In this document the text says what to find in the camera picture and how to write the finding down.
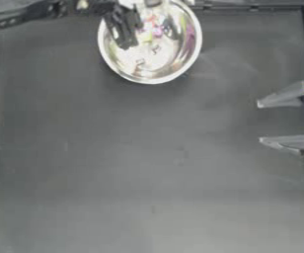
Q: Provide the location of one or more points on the yellow-green candy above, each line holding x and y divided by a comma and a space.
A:
148, 38

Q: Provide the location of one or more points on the steel bowl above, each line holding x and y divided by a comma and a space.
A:
168, 66

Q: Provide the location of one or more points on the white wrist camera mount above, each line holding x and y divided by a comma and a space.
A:
128, 3

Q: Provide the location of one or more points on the black table frame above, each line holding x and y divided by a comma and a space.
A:
247, 6

